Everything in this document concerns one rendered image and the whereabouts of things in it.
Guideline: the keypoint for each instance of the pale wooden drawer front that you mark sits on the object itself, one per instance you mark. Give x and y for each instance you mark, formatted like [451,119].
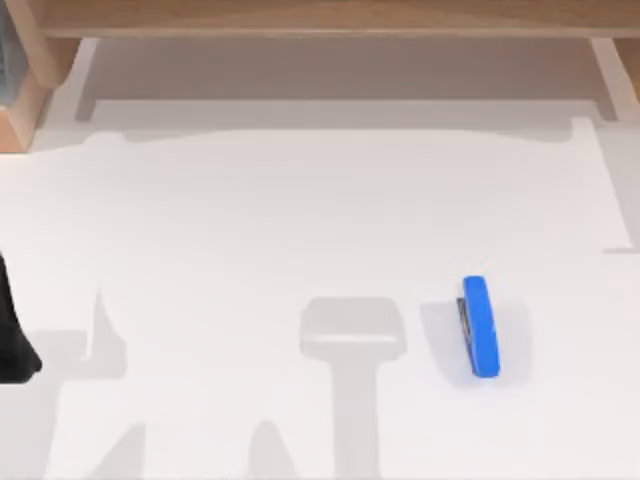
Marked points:
[330,15]

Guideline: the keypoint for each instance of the blue stapler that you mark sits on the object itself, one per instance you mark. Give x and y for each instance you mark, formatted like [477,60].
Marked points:
[481,327]

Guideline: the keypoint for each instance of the wooden cupboard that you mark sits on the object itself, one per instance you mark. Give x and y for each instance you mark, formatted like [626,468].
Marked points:
[27,85]

